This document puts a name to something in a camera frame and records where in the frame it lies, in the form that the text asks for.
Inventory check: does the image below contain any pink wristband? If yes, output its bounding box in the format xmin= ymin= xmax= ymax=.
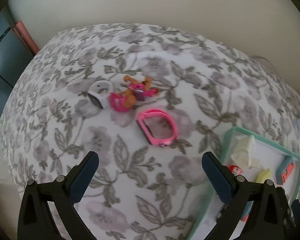
xmin=136 ymin=108 xmax=179 ymax=147

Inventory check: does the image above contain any white oval tag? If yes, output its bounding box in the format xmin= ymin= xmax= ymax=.
xmin=88 ymin=80 xmax=114 ymax=109

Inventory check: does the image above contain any white cable on bed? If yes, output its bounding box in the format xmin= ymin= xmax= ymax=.
xmin=251 ymin=55 xmax=278 ymax=73

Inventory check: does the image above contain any floral grey white bedspread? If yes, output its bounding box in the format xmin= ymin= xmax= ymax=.
xmin=0 ymin=23 xmax=300 ymax=239

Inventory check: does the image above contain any red teal stapler toy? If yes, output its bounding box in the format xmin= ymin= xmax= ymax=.
xmin=276 ymin=156 xmax=295 ymax=185
xmin=240 ymin=201 xmax=253 ymax=222

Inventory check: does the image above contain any white ribbed plastic item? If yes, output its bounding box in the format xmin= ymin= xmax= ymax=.
xmin=230 ymin=135 xmax=260 ymax=170

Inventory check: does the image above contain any black toy car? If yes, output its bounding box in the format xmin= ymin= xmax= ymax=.
xmin=215 ymin=204 xmax=229 ymax=223

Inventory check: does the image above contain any red white glue bottle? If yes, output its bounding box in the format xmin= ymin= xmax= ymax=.
xmin=228 ymin=165 xmax=243 ymax=176

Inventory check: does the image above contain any pink doll toy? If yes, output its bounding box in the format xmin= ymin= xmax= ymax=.
xmin=109 ymin=75 xmax=160 ymax=113

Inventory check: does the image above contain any dark blue cabinet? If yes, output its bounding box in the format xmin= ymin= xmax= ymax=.
xmin=0 ymin=6 xmax=39 ymax=117

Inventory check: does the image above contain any teal rimmed white box lid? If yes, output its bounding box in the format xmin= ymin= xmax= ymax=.
xmin=188 ymin=127 xmax=300 ymax=239

